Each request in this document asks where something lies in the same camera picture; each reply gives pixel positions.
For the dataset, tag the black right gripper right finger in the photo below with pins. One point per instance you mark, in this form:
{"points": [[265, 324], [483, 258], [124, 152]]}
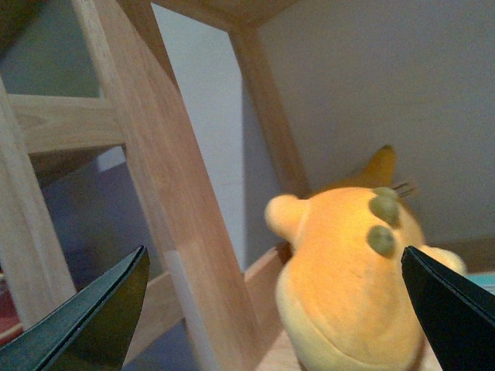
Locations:
{"points": [[456, 315]]}

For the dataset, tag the yellow plush toy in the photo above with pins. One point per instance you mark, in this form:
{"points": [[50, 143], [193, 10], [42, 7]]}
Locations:
{"points": [[341, 296]]}

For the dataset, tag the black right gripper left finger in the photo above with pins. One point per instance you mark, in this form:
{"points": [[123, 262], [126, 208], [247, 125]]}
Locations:
{"points": [[93, 329]]}

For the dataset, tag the wooden shelf unit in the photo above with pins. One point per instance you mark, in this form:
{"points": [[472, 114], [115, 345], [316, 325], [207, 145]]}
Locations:
{"points": [[328, 79]]}

